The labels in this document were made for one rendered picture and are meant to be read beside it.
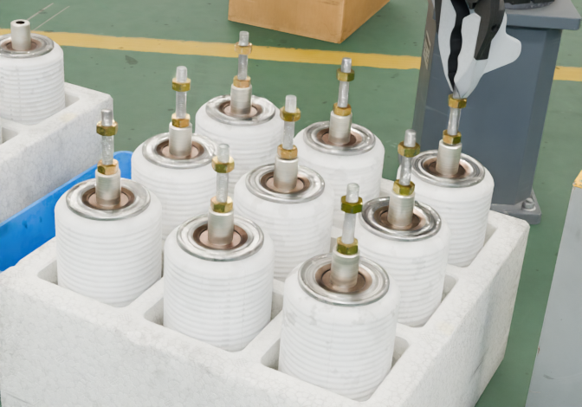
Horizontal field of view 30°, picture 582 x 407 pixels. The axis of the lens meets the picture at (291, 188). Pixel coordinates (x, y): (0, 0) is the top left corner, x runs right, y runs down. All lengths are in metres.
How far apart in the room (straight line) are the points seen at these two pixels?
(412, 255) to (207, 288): 0.18
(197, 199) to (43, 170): 0.29
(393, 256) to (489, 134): 0.55
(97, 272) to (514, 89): 0.68
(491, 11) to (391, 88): 0.94
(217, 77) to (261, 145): 0.76
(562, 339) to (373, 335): 0.23
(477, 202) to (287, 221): 0.19
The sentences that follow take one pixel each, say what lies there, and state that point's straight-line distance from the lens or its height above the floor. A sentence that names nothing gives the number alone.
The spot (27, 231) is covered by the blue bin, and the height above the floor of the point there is 0.09.
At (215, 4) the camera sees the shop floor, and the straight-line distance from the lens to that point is 2.24.
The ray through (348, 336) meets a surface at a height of 0.23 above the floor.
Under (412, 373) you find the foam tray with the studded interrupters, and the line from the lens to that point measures 0.92.
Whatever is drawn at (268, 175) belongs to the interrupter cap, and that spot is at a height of 0.25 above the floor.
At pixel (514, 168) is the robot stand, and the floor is 0.08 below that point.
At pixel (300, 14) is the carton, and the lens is 2.09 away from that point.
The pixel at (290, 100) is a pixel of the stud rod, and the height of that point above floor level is 0.34.
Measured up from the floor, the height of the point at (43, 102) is 0.20.
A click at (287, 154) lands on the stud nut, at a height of 0.29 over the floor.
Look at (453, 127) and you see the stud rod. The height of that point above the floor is 0.30.
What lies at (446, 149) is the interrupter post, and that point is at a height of 0.28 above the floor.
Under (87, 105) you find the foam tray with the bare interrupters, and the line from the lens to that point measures 1.35.
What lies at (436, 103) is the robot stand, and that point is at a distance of 1.46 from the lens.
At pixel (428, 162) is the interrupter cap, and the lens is 1.09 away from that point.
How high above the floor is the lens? 0.74
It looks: 29 degrees down
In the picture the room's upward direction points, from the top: 4 degrees clockwise
